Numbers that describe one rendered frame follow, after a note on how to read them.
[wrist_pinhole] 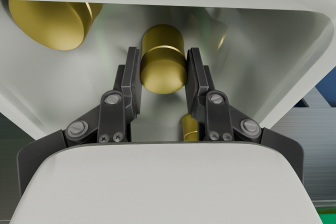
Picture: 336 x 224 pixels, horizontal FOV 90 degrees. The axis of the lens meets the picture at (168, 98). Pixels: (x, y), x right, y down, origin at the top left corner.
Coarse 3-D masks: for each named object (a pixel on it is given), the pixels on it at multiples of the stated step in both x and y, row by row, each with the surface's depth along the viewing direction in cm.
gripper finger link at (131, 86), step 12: (132, 48) 11; (132, 60) 10; (120, 72) 11; (132, 72) 10; (120, 84) 10; (132, 84) 9; (132, 96) 10; (96, 108) 9; (132, 108) 10; (84, 120) 9; (96, 120) 9; (72, 132) 8; (84, 132) 8; (96, 132) 8
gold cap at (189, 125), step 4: (184, 116) 23; (188, 116) 23; (184, 120) 23; (188, 120) 22; (192, 120) 22; (196, 120) 22; (184, 124) 23; (188, 124) 22; (192, 124) 22; (196, 124) 22; (184, 128) 22; (188, 128) 22; (192, 128) 21; (196, 128) 21; (184, 132) 22; (188, 132) 21; (192, 132) 21; (196, 132) 21; (184, 136) 22; (188, 136) 21; (192, 136) 21; (196, 136) 21; (184, 140) 22; (188, 140) 21; (192, 140) 20; (196, 140) 20
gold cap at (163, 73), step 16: (160, 32) 12; (176, 32) 13; (144, 48) 12; (160, 48) 11; (176, 48) 12; (144, 64) 11; (160, 64) 11; (176, 64) 11; (144, 80) 12; (160, 80) 12; (176, 80) 12
